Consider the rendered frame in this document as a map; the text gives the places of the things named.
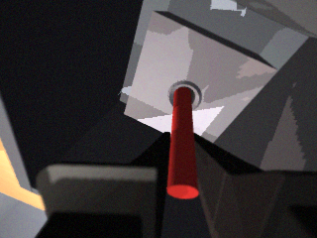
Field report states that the red peg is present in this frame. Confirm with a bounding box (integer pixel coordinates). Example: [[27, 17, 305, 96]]
[[167, 87, 198, 198]]

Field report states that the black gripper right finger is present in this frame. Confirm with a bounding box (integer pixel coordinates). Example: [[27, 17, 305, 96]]
[[194, 133, 317, 238]]

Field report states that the grey square plate with hole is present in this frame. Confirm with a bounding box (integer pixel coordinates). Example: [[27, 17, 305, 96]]
[[124, 11, 278, 143]]

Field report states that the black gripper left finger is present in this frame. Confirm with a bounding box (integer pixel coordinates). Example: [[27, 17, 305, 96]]
[[36, 132, 171, 238]]

